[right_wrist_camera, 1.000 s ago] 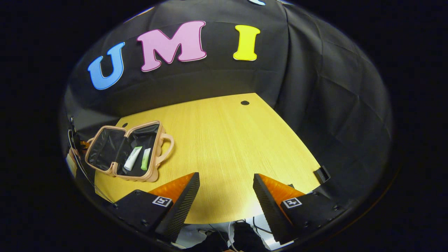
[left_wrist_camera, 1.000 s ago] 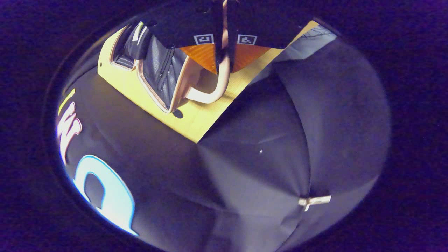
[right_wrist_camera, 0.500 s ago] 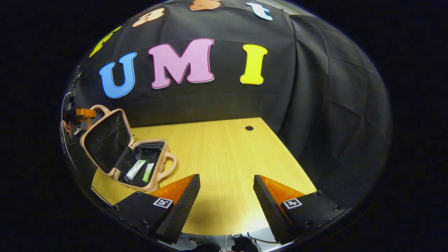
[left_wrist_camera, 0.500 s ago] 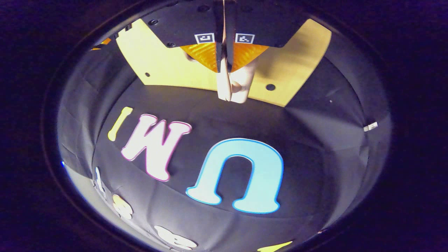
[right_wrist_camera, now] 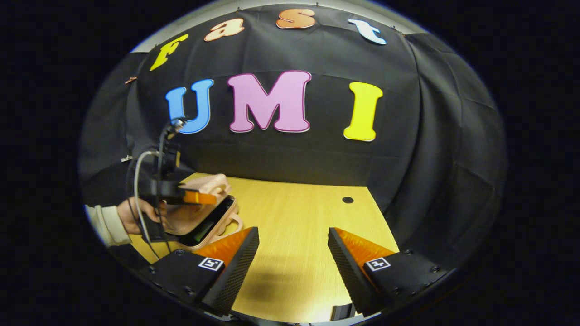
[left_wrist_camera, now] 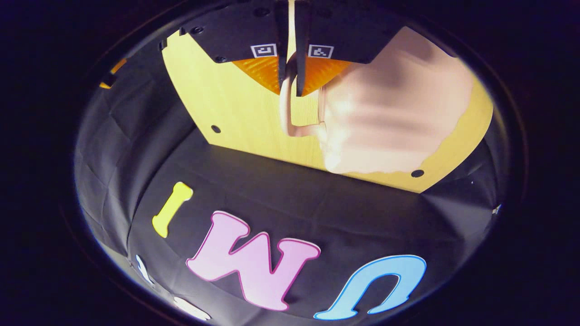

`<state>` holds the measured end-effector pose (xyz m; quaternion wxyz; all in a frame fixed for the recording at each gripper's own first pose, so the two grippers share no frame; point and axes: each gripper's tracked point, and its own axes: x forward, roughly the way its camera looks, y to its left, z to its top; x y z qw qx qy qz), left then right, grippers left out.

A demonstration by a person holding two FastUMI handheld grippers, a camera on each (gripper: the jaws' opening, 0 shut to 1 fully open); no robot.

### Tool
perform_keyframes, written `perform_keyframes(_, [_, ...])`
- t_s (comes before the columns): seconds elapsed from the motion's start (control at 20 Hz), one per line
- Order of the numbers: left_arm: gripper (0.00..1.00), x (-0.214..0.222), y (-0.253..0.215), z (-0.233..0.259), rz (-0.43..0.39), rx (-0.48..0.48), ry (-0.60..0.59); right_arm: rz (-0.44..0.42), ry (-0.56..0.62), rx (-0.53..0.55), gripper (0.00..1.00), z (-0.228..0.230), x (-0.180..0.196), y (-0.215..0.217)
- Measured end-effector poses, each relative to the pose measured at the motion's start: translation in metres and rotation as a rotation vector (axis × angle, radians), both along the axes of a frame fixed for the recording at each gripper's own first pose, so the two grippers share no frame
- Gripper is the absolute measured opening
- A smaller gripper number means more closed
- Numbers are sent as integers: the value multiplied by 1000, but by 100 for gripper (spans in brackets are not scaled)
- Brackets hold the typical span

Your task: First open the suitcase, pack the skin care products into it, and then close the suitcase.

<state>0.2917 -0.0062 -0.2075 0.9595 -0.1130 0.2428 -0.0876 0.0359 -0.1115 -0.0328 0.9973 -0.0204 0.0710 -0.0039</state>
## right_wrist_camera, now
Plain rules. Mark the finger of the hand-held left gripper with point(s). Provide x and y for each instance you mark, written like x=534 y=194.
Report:
x=199 y=198

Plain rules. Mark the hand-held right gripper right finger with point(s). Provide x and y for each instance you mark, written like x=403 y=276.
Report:
x=351 y=276

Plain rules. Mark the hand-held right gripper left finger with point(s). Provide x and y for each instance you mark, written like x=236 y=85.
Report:
x=238 y=271

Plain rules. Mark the pink suitcase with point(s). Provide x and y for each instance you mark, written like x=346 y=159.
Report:
x=206 y=183

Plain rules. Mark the silver cloth clip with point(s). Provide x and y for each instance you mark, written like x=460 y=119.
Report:
x=127 y=158

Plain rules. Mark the pink cloth clip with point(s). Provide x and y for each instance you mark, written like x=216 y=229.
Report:
x=130 y=80

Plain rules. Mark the black backdrop cloth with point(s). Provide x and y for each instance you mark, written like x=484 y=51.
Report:
x=317 y=158

